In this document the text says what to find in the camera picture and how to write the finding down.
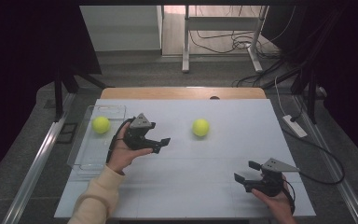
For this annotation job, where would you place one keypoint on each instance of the person's right hand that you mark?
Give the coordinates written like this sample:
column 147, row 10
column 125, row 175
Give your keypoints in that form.
column 276, row 203

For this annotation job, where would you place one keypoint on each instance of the white power strip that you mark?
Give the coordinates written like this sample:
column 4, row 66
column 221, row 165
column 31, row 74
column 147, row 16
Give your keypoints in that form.
column 295, row 127

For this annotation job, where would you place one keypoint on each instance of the black floor plate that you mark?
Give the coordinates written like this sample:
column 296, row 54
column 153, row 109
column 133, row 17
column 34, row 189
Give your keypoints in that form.
column 66, row 133

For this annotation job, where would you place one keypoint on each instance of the silver metal rail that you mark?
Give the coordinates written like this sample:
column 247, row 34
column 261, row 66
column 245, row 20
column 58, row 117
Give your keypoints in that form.
column 34, row 174
column 348, row 193

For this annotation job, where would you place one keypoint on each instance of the wooden table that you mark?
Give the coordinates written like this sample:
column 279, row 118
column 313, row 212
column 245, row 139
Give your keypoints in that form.
column 167, row 92

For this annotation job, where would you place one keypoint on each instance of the white desk frame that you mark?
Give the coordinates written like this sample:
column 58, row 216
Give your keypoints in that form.
column 185, row 46

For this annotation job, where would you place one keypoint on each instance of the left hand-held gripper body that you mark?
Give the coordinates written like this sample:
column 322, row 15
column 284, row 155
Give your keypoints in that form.
column 138, row 137

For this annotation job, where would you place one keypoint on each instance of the clear plastic container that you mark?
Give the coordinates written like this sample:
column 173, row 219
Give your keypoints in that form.
column 90, row 152

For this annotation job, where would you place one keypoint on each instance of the white table mat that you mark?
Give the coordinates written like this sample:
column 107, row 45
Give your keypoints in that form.
column 214, row 174

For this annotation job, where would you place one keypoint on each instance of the black curtain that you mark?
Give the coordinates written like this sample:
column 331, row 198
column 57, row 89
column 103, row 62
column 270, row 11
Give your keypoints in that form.
column 354, row 77
column 18, row 62

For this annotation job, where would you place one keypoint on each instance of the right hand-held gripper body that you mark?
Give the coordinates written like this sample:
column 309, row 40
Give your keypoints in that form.
column 268, row 183

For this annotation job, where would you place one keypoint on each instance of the black plug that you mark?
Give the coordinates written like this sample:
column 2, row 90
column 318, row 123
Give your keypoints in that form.
column 292, row 118

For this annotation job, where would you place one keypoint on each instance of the person's left hand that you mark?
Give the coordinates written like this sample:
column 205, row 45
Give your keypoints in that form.
column 122, row 157

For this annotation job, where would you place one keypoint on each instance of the yellow tennis ball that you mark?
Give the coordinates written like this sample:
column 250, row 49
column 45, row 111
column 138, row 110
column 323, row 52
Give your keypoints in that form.
column 101, row 124
column 201, row 127

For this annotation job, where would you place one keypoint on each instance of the black metal stand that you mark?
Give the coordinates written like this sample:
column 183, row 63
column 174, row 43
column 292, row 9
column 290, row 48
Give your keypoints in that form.
column 58, row 99
column 312, row 99

